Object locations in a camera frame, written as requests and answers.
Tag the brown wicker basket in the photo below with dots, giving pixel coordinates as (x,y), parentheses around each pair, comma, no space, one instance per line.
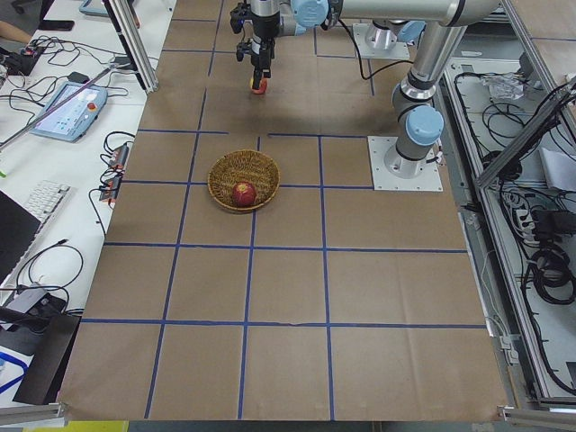
(243,166)

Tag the blue teach pendant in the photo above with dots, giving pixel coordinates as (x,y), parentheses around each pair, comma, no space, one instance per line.
(71,120)

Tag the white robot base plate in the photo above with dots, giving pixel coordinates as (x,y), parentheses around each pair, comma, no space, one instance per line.
(391,172)

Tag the yellow-red apple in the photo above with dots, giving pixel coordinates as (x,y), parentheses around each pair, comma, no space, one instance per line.
(260,89)

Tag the dark red apple in basket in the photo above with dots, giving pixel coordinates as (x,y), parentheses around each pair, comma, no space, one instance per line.
(244,194)

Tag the white keyboard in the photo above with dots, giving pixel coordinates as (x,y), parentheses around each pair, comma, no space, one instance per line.
(45,200)

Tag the aluminium frame post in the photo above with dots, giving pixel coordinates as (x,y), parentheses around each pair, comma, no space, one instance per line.
(123,21)

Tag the grey usb hub box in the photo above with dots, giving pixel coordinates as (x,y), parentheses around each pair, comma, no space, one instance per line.
(35,298)

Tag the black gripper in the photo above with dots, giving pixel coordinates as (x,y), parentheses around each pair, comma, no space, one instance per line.
(262,55)

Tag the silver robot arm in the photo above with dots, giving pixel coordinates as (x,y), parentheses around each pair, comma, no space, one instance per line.
(421,125)

